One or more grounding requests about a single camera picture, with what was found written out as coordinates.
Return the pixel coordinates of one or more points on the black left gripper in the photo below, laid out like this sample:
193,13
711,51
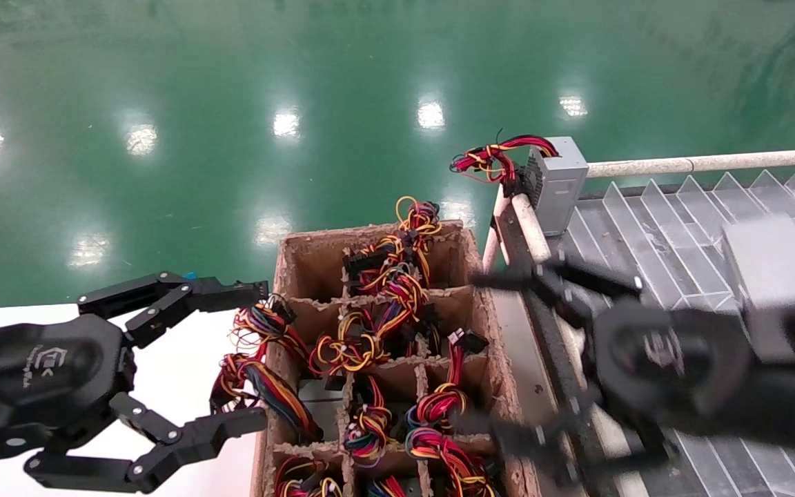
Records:
38,373

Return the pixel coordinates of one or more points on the clear acrylic divider tray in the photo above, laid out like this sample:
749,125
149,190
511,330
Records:
673,235

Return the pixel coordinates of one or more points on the white cart leg pipe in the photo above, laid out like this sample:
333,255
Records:
493,248

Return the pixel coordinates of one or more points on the white cart side pipe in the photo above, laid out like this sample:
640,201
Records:
532,231

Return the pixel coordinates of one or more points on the black pipe corner connector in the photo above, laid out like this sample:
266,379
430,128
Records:
508,190

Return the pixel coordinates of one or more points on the long white cart rail pipe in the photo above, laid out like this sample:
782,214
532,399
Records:
715,163

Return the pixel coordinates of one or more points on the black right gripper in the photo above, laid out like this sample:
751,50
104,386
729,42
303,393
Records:
673,366

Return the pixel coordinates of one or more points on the brown cardboard divider box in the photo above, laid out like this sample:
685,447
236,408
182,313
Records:
315,255

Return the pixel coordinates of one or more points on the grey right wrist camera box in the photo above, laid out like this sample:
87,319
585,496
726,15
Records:
773,283

